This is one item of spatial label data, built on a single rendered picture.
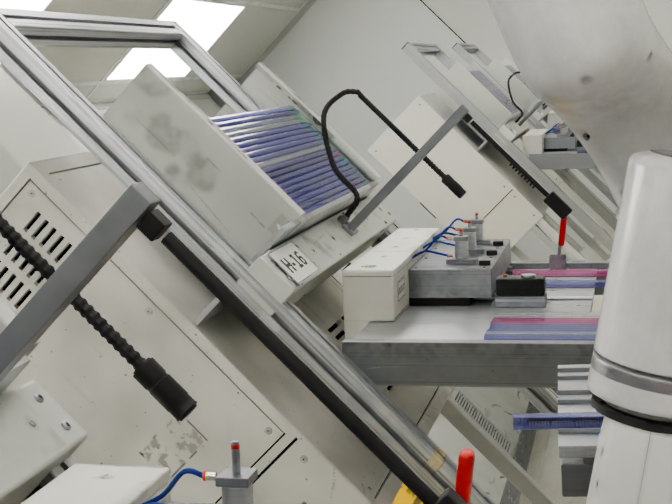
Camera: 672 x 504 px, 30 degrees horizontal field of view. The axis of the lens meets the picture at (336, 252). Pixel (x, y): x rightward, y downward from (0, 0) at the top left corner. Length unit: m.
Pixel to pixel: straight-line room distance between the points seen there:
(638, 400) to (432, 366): 0.95
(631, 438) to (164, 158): 1.21
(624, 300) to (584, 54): 0.15
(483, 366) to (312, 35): 6.93
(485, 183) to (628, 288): 4.48
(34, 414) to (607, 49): 0.54
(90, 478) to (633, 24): 0.52
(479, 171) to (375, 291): 3.37
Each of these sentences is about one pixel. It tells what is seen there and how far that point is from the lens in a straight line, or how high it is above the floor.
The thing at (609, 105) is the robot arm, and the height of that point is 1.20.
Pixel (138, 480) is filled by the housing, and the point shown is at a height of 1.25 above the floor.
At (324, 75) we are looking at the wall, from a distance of 8.53.
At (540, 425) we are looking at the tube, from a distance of 1.05.
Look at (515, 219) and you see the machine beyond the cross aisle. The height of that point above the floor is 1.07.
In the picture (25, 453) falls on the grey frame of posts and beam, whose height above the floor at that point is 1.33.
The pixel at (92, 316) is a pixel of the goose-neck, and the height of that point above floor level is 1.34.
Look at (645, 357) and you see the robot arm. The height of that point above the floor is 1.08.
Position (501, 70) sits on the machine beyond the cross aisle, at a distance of 6.79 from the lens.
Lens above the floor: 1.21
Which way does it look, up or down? 3 degrees up
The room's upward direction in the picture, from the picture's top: 45 degrees counter-clockwise
